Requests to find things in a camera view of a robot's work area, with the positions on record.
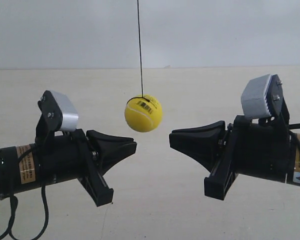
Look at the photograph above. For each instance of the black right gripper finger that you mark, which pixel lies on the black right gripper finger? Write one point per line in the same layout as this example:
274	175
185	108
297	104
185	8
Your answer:
205	155
207	136

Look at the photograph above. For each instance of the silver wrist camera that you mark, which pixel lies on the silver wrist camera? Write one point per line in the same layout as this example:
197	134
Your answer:
263	98
57	114

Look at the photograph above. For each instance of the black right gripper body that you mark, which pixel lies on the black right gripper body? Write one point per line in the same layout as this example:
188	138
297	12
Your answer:
262	150

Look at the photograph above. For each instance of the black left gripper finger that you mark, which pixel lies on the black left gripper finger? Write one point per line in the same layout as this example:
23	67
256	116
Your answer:
110	144
105	160

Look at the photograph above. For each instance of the yellow tennis ball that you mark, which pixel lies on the yellow tennis ball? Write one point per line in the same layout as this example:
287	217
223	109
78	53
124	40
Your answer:
143	113

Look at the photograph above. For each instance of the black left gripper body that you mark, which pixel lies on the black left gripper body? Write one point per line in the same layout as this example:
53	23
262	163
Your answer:
71	156

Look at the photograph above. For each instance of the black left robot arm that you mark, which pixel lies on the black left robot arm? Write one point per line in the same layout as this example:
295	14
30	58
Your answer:
17	170

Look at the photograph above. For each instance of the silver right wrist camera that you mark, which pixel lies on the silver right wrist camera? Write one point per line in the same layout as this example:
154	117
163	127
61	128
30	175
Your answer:
263	98

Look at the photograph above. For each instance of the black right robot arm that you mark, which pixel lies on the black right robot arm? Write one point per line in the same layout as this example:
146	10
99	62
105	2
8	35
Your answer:
266	150

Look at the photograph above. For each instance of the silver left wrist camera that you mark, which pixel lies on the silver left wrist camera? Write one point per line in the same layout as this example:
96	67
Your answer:
57	114

